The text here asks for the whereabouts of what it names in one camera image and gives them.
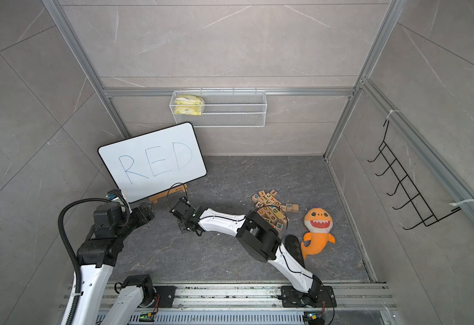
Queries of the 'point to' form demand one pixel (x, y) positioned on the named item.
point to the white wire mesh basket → (221, 108)
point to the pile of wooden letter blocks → (269, 208)
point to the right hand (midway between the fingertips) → (187, 223)
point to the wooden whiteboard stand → (156, 198)
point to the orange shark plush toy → (318, 222)
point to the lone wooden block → (293, 208)
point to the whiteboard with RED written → (143, 165)
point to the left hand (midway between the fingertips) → (145, 204)
